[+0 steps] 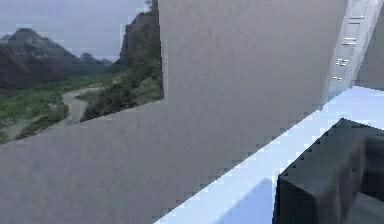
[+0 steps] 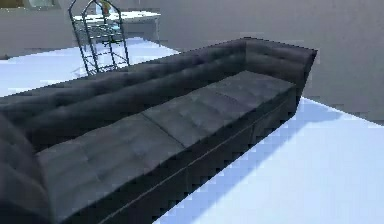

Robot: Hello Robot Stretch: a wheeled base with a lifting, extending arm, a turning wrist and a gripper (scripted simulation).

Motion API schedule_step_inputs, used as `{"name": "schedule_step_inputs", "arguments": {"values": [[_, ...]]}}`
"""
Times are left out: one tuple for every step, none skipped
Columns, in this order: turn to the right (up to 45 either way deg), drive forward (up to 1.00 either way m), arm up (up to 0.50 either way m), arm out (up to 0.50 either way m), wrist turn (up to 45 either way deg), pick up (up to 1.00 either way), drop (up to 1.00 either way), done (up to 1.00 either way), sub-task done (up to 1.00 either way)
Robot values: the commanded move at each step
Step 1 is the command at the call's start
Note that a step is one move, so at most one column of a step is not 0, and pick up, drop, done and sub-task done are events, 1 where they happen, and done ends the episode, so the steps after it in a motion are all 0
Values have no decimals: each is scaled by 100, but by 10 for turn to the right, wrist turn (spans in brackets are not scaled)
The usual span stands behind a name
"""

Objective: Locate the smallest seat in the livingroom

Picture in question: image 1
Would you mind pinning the window with mountain view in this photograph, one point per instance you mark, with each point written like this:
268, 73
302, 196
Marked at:
66, 66

